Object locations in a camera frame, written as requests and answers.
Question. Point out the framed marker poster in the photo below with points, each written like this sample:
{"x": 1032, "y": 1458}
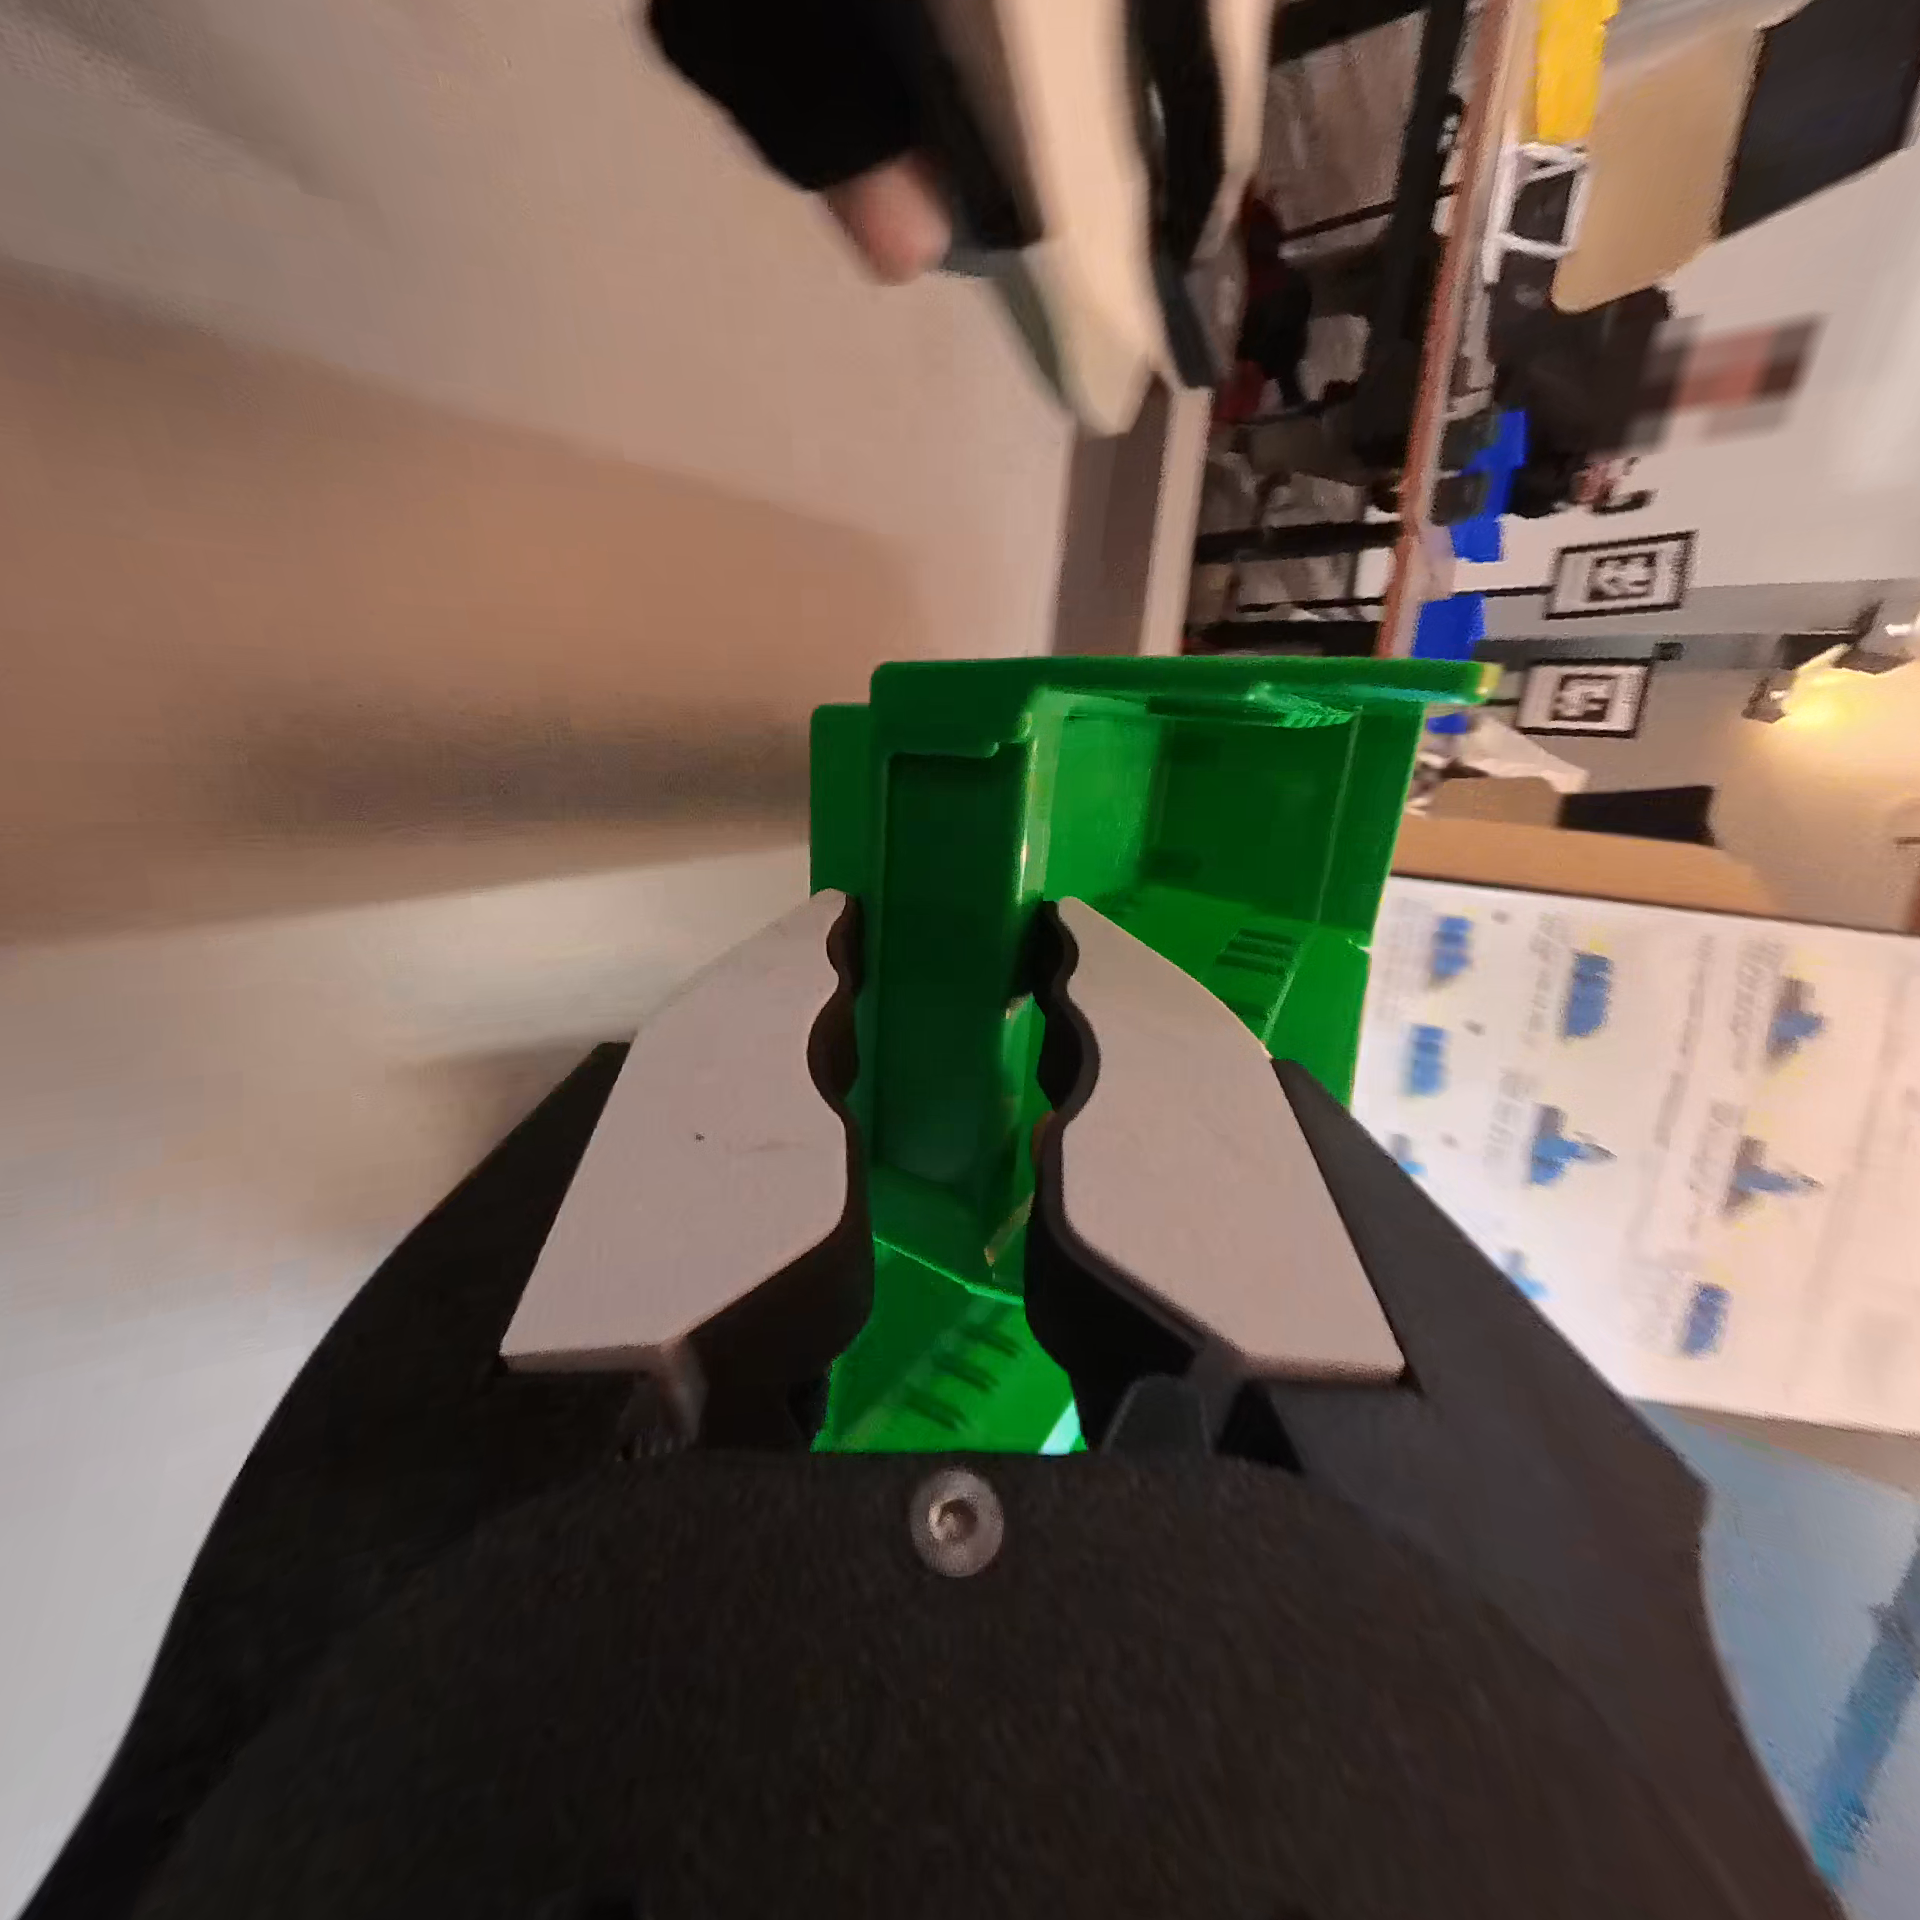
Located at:
{"x": 1582, "y": 697}
{"x": 1620, "y": 575}

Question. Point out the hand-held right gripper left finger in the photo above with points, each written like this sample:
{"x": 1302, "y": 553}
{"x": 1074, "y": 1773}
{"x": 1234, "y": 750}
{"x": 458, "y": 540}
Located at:
{"x": 705, "y": 1169}

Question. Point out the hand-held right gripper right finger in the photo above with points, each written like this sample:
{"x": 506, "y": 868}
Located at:
{"x": 1214, "y": 1187}

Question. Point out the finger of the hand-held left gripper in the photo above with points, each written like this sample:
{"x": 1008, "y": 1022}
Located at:
{"x": 1102, "y": 227}
{"x": 1244, "y": 59}

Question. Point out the green plastic storage bin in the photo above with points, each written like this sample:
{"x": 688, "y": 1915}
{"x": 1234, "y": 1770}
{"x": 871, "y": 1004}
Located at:
{"x": 1199, "y": 811}

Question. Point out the printed instruction sheet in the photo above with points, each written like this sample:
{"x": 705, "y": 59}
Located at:
{"x": 1651, "y": 1124}

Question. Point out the blue plastic bin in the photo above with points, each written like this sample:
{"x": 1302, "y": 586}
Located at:
{"x": 1448, "y": 662}
{"x": 1493, "y": 483}

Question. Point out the grey desk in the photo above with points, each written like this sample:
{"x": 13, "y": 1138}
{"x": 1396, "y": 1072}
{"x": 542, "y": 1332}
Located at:
{"x": 302, "y": 451}

